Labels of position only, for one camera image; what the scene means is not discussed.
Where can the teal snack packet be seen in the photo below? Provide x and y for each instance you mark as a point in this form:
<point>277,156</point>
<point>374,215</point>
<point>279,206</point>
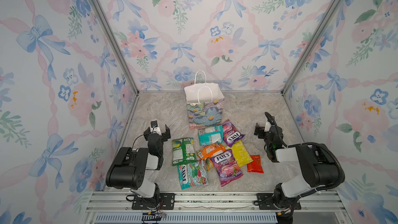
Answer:
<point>210,135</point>

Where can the red snack packet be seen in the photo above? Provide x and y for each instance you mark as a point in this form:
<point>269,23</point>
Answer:
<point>255,165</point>

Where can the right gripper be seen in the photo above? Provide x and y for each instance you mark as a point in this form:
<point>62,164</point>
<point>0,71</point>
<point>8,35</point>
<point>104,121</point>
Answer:
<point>267,132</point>

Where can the yellow snack packet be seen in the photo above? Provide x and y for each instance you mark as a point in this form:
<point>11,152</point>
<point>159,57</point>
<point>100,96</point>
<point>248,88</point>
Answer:
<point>240,154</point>

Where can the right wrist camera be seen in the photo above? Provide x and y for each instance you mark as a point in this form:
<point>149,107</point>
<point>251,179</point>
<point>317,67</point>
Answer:
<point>270,121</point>

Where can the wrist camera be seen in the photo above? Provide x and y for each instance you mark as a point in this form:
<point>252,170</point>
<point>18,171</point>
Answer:
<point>154,127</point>
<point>270,121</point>

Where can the green Fox's candy bag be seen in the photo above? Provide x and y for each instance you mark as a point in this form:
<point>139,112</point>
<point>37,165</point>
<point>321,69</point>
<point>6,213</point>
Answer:
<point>192,175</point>

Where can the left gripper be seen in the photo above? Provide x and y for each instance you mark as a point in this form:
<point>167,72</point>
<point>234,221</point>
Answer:
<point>157,133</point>

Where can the left corner aluminium post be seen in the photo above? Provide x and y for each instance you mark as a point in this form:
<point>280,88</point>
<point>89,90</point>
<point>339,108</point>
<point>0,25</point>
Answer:
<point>106,27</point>

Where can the orange snack packet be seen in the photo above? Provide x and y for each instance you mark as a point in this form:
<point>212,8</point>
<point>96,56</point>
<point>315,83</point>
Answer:
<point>211,151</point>

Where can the purple Fox's berries bag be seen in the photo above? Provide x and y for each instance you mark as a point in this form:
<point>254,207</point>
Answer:
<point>227,167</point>

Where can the right corner aluminium post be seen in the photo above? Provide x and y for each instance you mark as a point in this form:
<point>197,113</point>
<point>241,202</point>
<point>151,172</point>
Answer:
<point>319,31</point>

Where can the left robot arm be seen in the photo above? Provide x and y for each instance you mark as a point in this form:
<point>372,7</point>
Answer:
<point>130,165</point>

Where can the floral paper gift bag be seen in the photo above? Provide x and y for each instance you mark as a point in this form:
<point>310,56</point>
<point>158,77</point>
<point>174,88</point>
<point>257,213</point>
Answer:
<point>205,103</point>

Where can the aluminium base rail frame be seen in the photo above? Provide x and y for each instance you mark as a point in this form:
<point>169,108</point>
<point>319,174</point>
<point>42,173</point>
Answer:
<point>211,207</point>

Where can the corner aluminium post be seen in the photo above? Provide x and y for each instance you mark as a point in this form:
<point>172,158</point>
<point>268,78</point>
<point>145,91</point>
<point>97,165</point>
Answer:
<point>319,31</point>
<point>106,27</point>

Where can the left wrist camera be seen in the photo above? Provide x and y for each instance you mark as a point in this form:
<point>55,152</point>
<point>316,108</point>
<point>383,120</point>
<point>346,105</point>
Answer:
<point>154,127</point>

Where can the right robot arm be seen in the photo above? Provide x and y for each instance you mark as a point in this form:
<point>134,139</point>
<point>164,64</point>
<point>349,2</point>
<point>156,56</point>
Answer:
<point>319,169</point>

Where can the purple Fox's candy bag upper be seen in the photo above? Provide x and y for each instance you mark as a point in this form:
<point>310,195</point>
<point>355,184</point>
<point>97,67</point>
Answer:
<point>231,135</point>

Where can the green snack packet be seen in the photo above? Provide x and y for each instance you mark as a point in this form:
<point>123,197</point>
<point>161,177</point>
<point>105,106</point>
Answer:
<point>183,151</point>

